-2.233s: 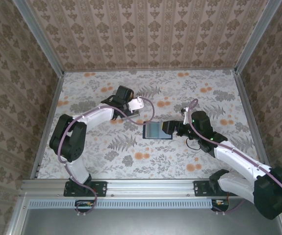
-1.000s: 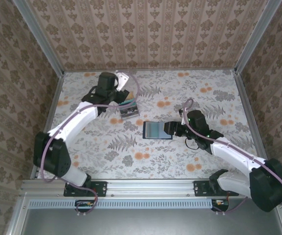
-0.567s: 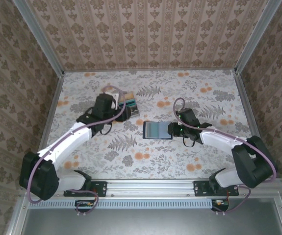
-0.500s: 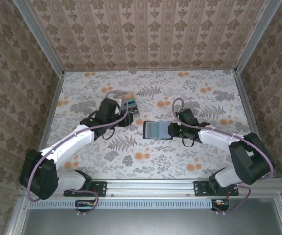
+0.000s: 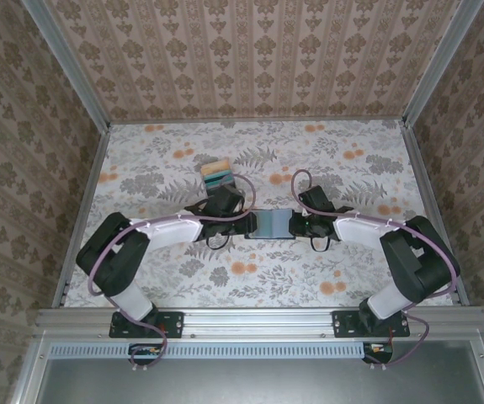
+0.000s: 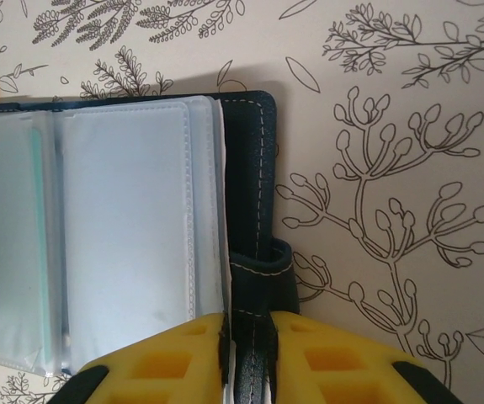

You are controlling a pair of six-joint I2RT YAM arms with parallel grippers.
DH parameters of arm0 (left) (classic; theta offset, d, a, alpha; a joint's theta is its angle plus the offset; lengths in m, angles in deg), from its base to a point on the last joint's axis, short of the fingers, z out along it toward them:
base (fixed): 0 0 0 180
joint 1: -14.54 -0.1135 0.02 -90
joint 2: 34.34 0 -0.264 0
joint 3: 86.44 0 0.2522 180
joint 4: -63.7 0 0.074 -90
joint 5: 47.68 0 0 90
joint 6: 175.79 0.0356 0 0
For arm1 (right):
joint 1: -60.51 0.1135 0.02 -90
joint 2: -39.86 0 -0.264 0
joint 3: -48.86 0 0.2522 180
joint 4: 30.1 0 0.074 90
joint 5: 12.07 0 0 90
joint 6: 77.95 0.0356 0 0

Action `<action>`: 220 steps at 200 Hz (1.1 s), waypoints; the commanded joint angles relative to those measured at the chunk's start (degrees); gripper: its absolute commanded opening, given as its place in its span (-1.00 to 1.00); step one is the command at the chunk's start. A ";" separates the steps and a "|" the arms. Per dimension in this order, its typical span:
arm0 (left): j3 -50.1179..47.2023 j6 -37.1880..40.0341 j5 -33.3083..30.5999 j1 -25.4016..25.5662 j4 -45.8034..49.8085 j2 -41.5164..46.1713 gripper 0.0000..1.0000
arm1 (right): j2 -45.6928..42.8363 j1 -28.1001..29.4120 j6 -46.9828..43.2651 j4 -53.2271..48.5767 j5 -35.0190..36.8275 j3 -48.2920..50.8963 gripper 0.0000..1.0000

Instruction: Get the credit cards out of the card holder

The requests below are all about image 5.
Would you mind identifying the navy blue card holder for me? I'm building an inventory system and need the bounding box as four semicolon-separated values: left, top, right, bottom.
244;208;297;241

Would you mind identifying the teal card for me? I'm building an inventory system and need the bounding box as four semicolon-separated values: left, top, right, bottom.
203;169;234;183

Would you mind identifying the beige card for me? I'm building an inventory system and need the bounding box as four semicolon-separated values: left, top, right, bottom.
201;159;231;175

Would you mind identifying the grey metal sheet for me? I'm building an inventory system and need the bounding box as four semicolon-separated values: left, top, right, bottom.
38;357;484;404

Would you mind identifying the thin black left gripper cable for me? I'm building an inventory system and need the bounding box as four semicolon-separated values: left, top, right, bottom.
205;232;233;253

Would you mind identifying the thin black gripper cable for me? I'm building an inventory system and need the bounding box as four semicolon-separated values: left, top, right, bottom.
310;234;332;254
205;232;233;253

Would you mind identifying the thin black right gripper cable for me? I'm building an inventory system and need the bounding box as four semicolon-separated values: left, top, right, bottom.
310;234;332;254

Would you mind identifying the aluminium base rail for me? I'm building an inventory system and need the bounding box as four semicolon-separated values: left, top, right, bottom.
34;306;484;338

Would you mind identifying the aluminium table side rail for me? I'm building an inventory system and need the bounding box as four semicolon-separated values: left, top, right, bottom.
402;119;469;307
55;125;113;309

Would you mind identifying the white slotted cable duct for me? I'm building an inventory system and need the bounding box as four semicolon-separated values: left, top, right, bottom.
49;341;365;359

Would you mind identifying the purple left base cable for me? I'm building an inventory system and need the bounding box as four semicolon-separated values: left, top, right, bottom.
129;321;170;373

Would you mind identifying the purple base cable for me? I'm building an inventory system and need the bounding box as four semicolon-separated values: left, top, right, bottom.
129;321;170;373
360;311;433;373

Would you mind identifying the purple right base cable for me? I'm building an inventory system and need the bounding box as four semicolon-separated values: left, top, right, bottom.
360;311;433;373

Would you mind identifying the aluminium frame post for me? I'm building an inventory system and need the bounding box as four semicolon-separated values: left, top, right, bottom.
21;0;113;132
402;0;484;128

